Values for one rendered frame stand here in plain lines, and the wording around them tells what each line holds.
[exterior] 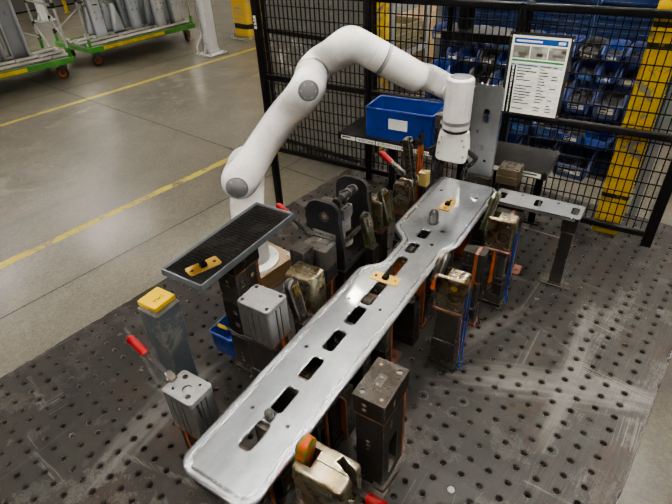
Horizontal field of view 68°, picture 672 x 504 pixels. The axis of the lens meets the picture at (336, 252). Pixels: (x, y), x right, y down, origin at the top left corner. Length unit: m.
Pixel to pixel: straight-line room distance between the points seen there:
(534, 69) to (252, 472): 1.69
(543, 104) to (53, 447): 1.99
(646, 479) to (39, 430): 2.13
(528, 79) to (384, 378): 1.38
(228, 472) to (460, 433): 0.67
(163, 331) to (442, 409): 0.79
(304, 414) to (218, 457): 0.19
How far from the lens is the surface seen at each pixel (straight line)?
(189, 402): 1.10
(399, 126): 2.15
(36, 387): 1.83
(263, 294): 1.22
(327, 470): 0.96
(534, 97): 2.14
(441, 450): 1.42
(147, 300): 1.21
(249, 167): 1.61
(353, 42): 1.50
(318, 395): 1.13
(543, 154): 2.14
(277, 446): 1.07
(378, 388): 1.11
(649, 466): 2.48
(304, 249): 1.38
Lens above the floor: 1.89
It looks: 35 degrees down
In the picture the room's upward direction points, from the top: 3 degrees counter-clockwise
